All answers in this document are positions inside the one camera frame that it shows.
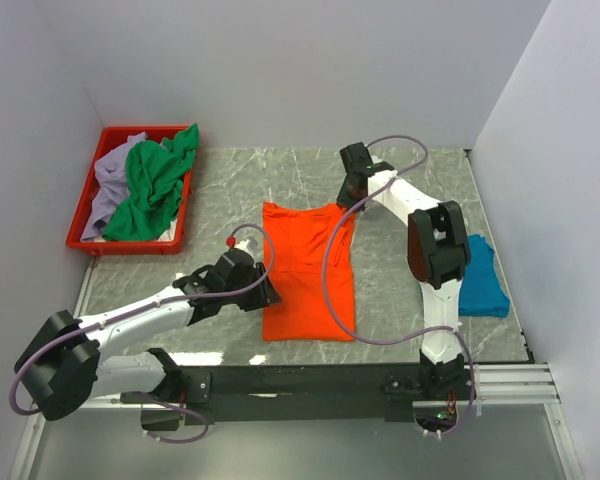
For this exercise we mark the black table edge rail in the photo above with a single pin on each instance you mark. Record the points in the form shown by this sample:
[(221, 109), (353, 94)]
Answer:
[(315, 392)]

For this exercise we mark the red plastic bin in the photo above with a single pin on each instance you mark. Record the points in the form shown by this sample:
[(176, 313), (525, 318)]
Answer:
[(110, 138)]

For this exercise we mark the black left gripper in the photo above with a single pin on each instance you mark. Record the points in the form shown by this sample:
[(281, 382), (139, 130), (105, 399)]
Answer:
[(259, 292)]

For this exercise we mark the folded teal t shirt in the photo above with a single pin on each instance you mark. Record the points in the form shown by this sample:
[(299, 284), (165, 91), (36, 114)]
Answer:
[(481, 294)]

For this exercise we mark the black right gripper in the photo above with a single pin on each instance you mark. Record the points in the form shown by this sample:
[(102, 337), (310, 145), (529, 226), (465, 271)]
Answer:
[(349, 195)]

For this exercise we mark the orange t shirt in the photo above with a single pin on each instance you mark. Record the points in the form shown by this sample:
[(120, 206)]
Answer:
[(312, 273)]

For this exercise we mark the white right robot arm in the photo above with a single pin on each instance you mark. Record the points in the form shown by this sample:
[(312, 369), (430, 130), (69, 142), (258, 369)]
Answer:
[(438, 253)]

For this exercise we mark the aluminium frame rail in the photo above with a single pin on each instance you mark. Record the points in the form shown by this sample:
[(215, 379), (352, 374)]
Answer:
[(510, 385)]

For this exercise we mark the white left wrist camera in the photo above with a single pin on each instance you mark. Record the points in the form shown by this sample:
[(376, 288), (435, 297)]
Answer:
[(249, 244)]

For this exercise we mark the lavender t shirt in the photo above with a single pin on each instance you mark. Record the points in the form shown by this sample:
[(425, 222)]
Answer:
[(111, 177)]

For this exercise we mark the green t shirt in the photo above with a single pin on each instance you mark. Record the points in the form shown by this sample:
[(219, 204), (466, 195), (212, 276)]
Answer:
[(155, 174)]

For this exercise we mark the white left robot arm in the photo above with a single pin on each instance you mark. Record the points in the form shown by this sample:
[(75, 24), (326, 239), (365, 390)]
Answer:
[(71, 360)]

